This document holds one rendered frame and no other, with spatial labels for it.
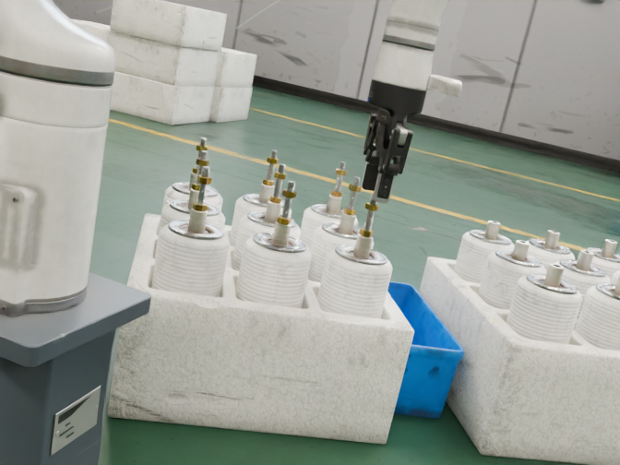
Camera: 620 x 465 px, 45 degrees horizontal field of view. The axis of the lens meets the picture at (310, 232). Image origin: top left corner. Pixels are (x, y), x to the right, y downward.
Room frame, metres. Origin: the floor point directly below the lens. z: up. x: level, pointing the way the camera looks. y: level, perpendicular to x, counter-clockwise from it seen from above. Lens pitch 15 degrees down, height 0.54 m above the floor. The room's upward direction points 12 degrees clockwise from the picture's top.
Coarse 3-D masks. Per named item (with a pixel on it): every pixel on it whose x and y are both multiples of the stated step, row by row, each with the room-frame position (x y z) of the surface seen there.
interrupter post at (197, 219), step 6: (192, 210) 0.96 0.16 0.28; (192, 216) 0.96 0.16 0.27; (198, 216) 0.96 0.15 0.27; (204, 216) 0.97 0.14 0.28; (192, 222) 0.96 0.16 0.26; (198, 222) 0.96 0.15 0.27; (204, 222) 0.97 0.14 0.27; (192, 228) 0.96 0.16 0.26; (198, 228) 0.96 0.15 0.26; (204, 228) 0.97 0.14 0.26
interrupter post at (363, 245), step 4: (360, 236) 1.01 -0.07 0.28; (356, 240) 1.02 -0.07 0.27; (360, 240) 1.01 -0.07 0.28; (364, 240) 1.01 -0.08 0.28; (368, 240) 1.01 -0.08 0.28; (372, 240) 1.01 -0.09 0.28; (356, 244) 1.01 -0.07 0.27; (360, 244) 1.01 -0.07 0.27; (364, 244) 1.01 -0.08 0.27; (368, 244) 1.01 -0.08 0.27; (356, 248) 1.01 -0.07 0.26; (360, 248) 1.01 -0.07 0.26; (364, 248) 1.01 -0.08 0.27; (368, 248) 1.01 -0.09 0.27; (356, 252) 1.01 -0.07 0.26; (360, 252) 1.01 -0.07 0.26; (364, 252) 1.01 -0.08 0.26; (368, 252) 1.01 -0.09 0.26; (360, 256) 1.01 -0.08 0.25; (364, 256) 1.01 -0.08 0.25; (368, 256) 1.01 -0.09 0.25
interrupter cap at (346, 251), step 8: (336, 248) 1.01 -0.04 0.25; (344, 248) 1.03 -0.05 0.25; (352, 248) 1.04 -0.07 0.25; (344, 256) 0.99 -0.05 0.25; (352, 256) 0.99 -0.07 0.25; (376, 256) 1.02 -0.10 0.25; (384, 256) 1.02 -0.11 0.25; (368, 264) 0.98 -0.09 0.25; (376, 264) 0.99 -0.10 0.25; (384, 264) 1.00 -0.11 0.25
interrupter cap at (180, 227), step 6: (174, 222) 0.98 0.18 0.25; (180, 222) 0.99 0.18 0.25; (186, 222) 0.99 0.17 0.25; (168, 228) 0.96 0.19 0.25; (174, 228) 0.95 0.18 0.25; (180, 228) 0.96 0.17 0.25; (186, 228) 0.98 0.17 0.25; (210, 228) 0.99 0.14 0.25; (216, 228) 1.00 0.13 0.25; (180, 234) 0.94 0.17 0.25; (186, 234) 0.93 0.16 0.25; (192, 234) 0.94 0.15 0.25; (198, 234) 0.95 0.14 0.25; (204, 234) 0.95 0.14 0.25; (210, 234) 0.96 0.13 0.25; (216, 234) 0.96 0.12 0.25; (222, 234) 0.97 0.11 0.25
